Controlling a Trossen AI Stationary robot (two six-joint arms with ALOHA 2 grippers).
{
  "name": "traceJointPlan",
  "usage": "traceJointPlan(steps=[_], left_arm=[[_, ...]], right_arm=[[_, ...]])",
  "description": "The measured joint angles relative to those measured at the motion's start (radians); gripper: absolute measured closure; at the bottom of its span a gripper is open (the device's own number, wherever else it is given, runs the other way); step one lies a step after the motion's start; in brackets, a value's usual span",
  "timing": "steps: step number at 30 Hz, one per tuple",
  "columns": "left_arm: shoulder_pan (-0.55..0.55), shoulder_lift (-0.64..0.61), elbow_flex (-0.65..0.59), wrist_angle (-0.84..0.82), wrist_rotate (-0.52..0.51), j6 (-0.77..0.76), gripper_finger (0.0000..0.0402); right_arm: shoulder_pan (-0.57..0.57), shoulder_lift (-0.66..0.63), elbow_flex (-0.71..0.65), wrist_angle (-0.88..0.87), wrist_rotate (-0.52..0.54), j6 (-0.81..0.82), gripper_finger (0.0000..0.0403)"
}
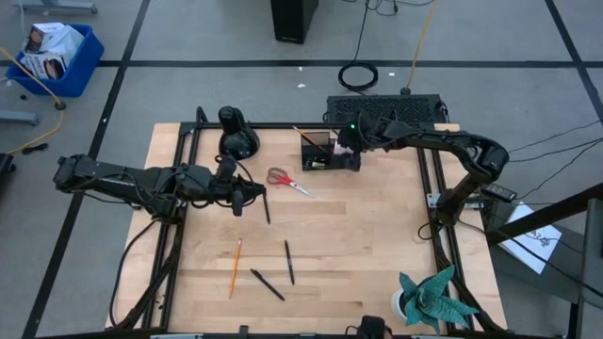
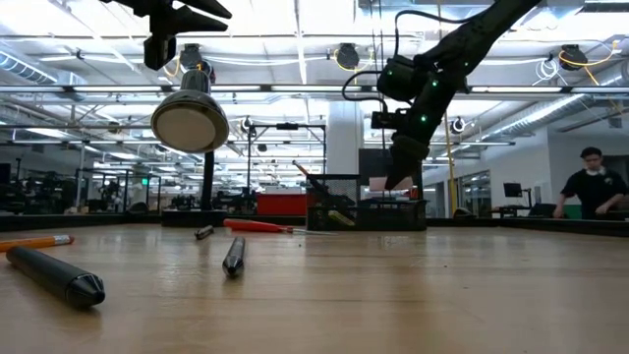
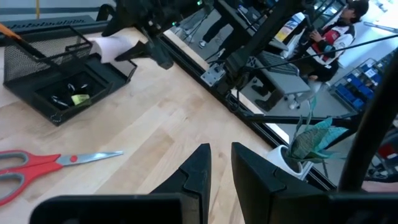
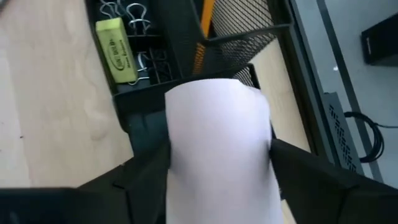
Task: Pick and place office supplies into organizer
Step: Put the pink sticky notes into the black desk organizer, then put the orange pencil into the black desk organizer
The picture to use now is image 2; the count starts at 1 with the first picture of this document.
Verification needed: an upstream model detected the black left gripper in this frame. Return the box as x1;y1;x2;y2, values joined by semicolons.
100;0;233;71

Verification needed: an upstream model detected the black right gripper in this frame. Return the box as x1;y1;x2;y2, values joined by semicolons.
384;130;431;192

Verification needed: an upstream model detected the small yellow highlighter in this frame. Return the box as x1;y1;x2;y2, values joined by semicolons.
326;209;357;228

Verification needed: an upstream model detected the black mesh desk organizer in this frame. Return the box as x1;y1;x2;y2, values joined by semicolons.
305;173;429;232

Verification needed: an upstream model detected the black background panel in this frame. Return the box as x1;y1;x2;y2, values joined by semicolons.
358;148;424;201

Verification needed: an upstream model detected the black background monitor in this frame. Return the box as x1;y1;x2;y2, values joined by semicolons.
490;182;536;218

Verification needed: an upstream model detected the red cabinet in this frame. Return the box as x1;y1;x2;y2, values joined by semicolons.
255;192;309;216

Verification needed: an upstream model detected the person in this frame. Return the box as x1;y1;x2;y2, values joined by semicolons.
552;146;629;221

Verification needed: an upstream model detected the yellow hanging cable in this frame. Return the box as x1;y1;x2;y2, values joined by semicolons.
435;0;459;218

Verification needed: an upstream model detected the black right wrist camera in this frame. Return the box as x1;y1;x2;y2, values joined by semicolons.
371;110;409;132

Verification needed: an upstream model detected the black background frame stand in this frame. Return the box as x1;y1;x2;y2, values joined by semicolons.
245;121;328;198

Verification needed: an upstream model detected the silver ceiling duct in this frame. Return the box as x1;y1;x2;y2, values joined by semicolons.
0;48;60;86
484;92;589;144

